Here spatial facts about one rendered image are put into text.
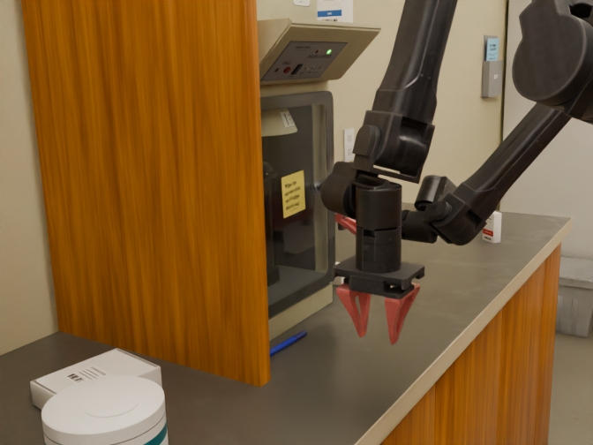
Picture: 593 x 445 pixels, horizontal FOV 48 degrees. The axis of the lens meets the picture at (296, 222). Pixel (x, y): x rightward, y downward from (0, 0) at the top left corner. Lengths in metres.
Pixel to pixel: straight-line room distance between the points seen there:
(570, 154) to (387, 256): 3.30
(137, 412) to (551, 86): 0.52
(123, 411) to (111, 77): 0.61
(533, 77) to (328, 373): 0.67
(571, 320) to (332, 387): 2.85
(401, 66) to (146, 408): 0.48
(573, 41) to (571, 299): 3.25
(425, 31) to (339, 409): 0.55
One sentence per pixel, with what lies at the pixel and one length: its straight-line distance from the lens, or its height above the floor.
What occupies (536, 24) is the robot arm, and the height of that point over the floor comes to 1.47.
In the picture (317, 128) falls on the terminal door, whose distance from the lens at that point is 1.31.
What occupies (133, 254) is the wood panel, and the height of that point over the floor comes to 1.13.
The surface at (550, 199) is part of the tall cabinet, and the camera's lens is 4.15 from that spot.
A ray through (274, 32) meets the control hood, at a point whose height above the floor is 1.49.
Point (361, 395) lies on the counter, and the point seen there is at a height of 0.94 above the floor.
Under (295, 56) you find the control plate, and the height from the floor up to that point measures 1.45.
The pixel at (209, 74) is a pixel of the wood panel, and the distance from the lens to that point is 1.04.
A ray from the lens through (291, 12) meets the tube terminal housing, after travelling 1.26.
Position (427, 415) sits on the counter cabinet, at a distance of 1.31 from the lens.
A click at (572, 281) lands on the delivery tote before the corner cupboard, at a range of 3.77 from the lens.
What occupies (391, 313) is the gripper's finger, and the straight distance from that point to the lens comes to 0.84.
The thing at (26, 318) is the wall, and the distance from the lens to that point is 1.42.
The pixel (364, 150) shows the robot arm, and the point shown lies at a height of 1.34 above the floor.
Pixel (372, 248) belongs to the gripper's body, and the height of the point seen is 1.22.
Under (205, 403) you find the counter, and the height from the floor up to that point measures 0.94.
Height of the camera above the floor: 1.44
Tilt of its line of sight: 13 degrees down
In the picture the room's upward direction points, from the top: 2 degrees counter-clockwise
